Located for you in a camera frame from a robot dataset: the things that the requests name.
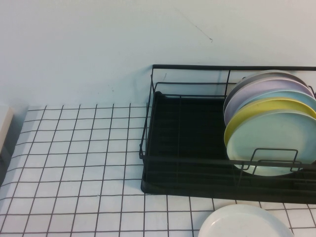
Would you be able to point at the white round plate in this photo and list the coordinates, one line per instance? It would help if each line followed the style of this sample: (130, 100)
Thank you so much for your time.
(242, 222)

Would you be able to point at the yellow round plate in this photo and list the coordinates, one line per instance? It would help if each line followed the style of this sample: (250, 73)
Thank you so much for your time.
(237, 121)

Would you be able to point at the lavender round plate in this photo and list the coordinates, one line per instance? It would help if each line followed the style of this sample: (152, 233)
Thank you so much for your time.
(237, 101)

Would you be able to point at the mint green round plate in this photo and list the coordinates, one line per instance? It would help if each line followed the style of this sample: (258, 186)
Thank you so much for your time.
(271, 133)

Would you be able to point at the grey round plate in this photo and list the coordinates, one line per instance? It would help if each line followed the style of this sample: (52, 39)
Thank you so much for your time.
(271, 73)

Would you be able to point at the light blue round plate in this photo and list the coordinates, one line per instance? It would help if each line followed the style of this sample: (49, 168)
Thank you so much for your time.
(284, 95)

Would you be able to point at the white black-grid tablecloth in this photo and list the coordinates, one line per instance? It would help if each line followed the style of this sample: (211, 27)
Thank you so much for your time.
(74, 153)

